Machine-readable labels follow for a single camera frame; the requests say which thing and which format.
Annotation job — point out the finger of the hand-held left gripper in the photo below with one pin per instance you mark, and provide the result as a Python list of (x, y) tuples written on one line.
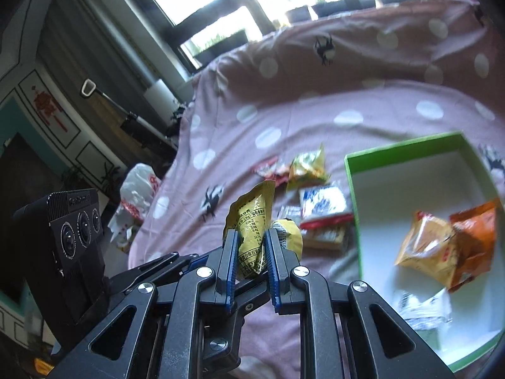
[(161, 274), (161, 262)]

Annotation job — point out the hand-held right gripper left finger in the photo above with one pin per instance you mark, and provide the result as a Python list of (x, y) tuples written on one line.
[(232, 268)]

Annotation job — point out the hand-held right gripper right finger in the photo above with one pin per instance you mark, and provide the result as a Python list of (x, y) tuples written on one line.
[(273, 268)]

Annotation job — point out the round yellow snack packet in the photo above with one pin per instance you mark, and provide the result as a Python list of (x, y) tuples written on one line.
[(292, 241)]

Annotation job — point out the pale yellow snack packet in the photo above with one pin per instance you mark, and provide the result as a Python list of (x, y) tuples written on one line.
[(252, 221)]

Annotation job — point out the beige snack packet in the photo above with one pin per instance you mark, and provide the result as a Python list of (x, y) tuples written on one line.
[(323, 239)]

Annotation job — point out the white blue red-edged snack packet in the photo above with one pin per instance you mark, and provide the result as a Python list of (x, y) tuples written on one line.
[(323, 203)]

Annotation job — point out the maroon bubble tea snack packet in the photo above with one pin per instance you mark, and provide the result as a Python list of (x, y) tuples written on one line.
[(272, 171)]

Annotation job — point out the yellow green snack packet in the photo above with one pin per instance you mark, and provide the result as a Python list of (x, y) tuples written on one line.
[(307, 169)]

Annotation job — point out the green cardboard box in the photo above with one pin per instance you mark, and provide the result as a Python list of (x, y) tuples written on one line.
[(394, 189)]

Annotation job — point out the orange yellow snack packet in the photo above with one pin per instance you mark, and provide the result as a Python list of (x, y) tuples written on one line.
[(426, 248)]

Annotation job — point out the white grey snack packet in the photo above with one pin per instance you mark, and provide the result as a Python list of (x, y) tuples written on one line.
[(426, 310)]

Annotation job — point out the small white printed packet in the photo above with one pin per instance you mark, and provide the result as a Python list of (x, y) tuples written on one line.
[(291, 212)]

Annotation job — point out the white plastic bag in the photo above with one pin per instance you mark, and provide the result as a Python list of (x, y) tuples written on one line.
[(136, 189)]

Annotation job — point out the upright vacuum cleaner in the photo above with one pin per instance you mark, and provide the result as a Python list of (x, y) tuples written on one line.
[(134, 124)]

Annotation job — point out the white cylinder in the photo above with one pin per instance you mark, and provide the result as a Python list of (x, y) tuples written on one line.
[(159, 98)]

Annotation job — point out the pink dotted bedsheet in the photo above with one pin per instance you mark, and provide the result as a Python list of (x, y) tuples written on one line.
[(315, 106)]

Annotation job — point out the grey curtain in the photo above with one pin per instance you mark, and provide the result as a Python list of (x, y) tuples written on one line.
[(110, 39)]

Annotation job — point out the red paper wall decoration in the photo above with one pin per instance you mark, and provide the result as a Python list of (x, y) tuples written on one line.
[(45, 104)]

